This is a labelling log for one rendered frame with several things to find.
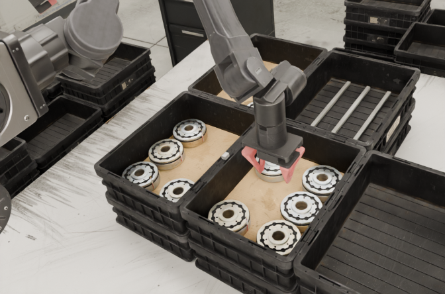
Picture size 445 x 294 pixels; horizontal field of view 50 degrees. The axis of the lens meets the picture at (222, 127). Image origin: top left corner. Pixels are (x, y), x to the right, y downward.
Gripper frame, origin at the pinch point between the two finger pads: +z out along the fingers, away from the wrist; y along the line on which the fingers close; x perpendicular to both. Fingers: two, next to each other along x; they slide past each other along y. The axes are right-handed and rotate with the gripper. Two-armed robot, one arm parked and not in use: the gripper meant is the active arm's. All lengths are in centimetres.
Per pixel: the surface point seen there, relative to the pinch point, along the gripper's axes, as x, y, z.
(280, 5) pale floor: -266, 155, 109
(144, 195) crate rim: 9.4, 32.2, 14.0
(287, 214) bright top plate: -6.7, 1.6, 20.4
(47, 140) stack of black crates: -27, 146, 69
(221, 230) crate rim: 9.5, 8.8, 13.3
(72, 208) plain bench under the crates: 11, 68, 36
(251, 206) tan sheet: -6.5, 12.2, 23.4
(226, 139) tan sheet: -25.6, 33.2, 23.7
